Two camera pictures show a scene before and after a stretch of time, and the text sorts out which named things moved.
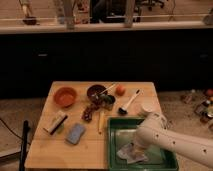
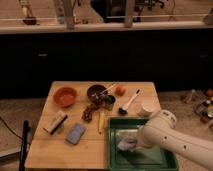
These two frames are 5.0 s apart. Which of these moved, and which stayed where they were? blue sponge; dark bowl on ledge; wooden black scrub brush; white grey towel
Moved: white grey towel
Stayed: dark bowl on ledge; wooden black scrub brush; blue sponge
